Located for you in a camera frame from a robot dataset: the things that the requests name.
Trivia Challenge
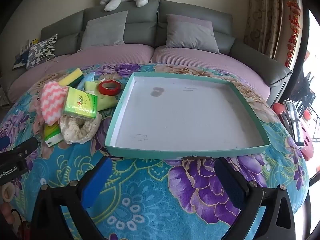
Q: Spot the cream lace scrunchie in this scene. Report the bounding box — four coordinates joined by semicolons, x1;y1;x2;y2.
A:
58;113;102;145

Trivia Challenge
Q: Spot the pink white fuzzy sock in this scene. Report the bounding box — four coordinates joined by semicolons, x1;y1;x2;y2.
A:
40;81;68;126

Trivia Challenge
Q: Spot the green tissue pack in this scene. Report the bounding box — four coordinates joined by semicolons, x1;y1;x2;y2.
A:
62;87;98;120

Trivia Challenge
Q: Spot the green microfiber cloth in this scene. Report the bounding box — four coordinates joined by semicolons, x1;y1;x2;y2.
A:
84;81;118;111

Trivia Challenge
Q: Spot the yellow green sponge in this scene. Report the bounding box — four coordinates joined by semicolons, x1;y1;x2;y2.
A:
58;68;84;87

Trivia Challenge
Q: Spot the red tape roll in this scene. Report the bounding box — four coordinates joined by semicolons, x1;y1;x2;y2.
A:
98;80;121;96

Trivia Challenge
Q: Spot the light blue face mask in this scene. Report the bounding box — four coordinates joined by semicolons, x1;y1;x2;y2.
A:
76;72;95;91

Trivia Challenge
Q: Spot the small green yellow packet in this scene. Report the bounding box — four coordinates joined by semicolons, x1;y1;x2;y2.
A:
44;122;63;147

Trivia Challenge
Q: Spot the floral blue blanket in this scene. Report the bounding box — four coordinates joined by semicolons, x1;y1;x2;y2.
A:
1;63;309;239

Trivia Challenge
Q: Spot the pink plastic stool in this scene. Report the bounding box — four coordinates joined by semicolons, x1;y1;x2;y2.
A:
272;100;313;161

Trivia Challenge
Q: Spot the blue book on sofa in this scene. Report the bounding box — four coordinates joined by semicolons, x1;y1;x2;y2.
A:
12;50;29;69

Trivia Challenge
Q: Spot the teal shallow box tray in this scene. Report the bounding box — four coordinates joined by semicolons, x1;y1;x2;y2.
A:
105;72;270;160

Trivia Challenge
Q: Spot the black white patterned cushion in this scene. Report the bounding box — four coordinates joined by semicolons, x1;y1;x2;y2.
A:
26;34;57;70

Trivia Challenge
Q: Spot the left grey cushion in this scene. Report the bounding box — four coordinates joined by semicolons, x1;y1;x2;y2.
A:
80;11;128;50

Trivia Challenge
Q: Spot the beige patterned curtain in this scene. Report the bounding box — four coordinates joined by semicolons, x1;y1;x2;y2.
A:
244;0;284;59

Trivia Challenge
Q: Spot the right grey purple cushion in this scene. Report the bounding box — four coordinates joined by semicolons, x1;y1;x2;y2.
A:
165;14;220;54

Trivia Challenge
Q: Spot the grey sofa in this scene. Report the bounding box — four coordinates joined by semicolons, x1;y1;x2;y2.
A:
6;0;293;108

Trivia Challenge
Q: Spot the red hanging decoration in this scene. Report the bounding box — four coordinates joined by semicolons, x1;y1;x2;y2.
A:
285;0;302;68

